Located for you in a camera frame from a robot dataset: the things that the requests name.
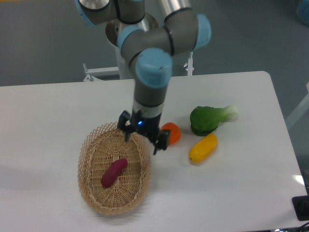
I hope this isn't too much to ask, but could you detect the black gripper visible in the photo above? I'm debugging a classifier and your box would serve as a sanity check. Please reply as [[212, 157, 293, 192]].
[[117, 110, 171, 155]]

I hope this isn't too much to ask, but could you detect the purple sweet potato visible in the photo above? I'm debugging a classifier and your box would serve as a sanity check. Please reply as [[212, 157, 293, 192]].
[[101, 158, 127, 188]]

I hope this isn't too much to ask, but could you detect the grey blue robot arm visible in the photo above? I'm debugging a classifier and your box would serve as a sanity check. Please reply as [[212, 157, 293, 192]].
[[75, 0, 211, 151]]

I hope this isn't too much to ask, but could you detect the oval wicker basket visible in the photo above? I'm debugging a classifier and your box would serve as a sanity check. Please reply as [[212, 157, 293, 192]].
[[78, 122, 151, 215]]

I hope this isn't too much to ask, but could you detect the orange tangerine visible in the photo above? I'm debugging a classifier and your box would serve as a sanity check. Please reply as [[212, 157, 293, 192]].
[[161, 122, 181, 145]]

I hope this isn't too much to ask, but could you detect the green bok choy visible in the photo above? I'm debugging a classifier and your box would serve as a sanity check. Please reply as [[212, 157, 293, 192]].
[[189, 105, 238, 136]]

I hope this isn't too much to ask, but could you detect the yellow squash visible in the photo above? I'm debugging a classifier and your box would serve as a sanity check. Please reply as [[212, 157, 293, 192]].
[[188, 133, 218, 163]]

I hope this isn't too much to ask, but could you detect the black device at table edge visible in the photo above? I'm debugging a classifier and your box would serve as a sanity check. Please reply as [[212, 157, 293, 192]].
[[292, 195, 309, 221]]

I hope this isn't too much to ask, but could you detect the blue object top right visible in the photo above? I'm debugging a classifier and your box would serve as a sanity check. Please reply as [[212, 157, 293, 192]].
[[296, 0, 309, 26]]

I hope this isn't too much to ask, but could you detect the white metal base bracket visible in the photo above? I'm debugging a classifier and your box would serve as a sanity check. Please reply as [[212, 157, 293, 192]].
[[83, 51, 195, 82]]

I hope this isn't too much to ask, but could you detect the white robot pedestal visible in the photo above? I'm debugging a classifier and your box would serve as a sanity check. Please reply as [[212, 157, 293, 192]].
[[105, 13, 158, 80]]

